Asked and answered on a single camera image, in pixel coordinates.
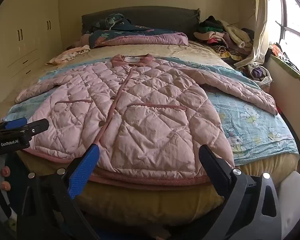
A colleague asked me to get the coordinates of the pink pillow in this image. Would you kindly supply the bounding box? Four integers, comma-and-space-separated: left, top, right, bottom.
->
74, 33, 91, 47

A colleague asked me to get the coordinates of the window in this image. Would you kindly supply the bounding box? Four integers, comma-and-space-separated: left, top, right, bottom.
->
267, 0, 300, 63

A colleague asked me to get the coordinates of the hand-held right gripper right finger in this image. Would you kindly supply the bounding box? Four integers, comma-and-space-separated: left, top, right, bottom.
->
198, 144, 283, 240

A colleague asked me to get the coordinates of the folded floral and pink quilt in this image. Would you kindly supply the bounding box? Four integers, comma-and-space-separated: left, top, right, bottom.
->
89, 15, 189, 49

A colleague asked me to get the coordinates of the pile of mixed clothes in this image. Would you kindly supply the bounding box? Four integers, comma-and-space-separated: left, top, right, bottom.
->
193, 16, 255, 63

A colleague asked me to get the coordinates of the cream wardrobe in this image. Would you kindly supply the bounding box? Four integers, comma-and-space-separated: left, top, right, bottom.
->
0, 0, 63, 111

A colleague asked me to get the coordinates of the cream curtain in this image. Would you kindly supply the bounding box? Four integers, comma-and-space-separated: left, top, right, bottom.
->
234, 0, 269, 68

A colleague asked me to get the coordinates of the dark grey headboard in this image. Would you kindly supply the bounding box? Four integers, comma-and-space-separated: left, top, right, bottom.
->
81, 7, 201, 34

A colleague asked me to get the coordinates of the small pale floral cloth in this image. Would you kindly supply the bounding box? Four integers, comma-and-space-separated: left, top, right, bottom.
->
45, 45, 91, 66

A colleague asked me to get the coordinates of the blue cartoon print blanket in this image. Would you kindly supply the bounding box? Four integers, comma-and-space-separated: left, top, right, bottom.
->
1, 56, 300, 161

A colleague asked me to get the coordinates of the person's left hand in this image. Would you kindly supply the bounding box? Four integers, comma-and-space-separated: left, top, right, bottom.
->
0, 166, 12, 192

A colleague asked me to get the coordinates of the colourful cloth heap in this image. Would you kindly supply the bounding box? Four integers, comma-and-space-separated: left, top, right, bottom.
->
268, 44, 300, 86

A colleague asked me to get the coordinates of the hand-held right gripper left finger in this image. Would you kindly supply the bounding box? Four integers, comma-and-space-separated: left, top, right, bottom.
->
16, 143, 101, 240

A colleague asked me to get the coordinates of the pink quilted jacket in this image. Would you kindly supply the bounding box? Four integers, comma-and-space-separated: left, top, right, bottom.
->
15, 54, 278, 186

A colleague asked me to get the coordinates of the white rounded object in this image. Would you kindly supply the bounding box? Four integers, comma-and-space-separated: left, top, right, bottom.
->
275, 170, 300, 236

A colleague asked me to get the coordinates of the bag of clothes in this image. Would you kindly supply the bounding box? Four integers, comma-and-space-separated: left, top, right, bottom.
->
247, 64, 273, 86

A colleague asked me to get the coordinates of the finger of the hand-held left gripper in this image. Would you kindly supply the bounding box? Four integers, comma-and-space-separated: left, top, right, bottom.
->
19, 119, 50, 141
0, 117, 28, 134

